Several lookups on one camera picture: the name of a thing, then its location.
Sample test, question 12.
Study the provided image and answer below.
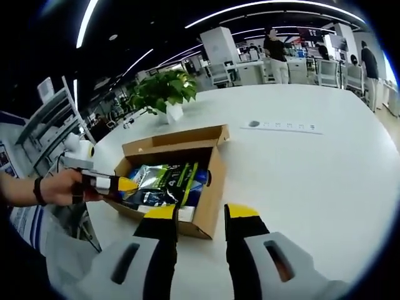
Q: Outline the blue wet wipes pack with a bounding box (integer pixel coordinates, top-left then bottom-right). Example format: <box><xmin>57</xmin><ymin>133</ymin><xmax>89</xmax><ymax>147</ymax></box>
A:
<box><xmin>186</xmin><ymin>168</ymin><xmax>209</xmax><ymax>207</ymax></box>

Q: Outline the person's left hand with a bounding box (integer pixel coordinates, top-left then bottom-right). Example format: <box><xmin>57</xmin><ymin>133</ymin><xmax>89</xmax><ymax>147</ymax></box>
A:
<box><xmin>41</xmin><ymin>169</ymin><xmax>104</xmax><ymax>208</ymax></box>

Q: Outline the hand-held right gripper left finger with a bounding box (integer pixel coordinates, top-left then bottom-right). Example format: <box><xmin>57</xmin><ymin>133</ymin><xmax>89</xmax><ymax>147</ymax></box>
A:
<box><xmin>76</xmin><ymin>206</ymin><xmax>181</xmax><ymax>300</ymax></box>

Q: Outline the dark green foil pouch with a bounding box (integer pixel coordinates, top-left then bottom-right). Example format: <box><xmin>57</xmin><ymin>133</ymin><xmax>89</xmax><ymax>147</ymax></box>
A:
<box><xmin>123</xmin><ymin>162</ymin><xmax>201</xmax><ymax>209</ymax></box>

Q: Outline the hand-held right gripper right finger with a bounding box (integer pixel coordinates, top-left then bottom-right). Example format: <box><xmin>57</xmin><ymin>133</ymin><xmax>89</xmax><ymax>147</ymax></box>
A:
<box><xmin>224</xmin><ymin>202</ymin><xmax>351</xmax><ymax>300</ymax></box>

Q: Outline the white office chair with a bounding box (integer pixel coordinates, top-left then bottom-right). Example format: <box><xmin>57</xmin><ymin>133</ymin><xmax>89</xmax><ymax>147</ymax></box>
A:
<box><xmin>209</xmin><ymin>64</ymin><xmax>231</xmax><ymax>88</ymax></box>
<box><xmin>345</xmin><ymin>65</ymin><xmax>365</xmax><ymax>94</ymax></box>
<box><xmin>317</xmin><ymin>59</ymin><xmax>341</xmax><ymax>88</ymax></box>

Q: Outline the white blue medicine box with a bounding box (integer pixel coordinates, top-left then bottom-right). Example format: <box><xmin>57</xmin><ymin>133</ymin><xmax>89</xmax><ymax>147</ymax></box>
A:
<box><xmin>177</xmin><ymin>203</ymin><xmax>197</xmax><ymax>222</ymax></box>

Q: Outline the brown cardboard shoe box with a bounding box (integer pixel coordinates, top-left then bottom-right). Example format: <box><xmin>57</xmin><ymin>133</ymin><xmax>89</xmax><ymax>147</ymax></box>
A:
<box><xmin>104</xmin><ymin>124</ymin><xmax>231</xmax><ymax>240</ymax></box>

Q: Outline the grey metal shelf rack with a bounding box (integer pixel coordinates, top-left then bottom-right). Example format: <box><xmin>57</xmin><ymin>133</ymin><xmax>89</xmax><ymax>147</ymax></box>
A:
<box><xmin>14</xmin><ymin>76</ymin><xmax>94</xmax><ymax>176</ymax></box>

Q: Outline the black wristband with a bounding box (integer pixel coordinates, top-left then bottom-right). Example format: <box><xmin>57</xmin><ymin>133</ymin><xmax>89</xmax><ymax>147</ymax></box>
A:
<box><xmin>32</xmin><ymin>176</ymin><xmax>48</xmax><ymax>206</ymax></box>

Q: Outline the grey chair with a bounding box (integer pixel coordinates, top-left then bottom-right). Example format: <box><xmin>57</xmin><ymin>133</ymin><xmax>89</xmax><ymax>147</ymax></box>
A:
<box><xmin>46</xmin><ymin>202</ymin><xmax>104</xmax><ymax>282</ymax></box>

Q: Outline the green potted plant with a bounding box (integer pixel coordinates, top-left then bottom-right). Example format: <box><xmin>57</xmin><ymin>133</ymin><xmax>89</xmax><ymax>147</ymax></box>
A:
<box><xmin>127</xmin><ymin>69</ymin><xmax>198</xmax><ymax>126</ymax></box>

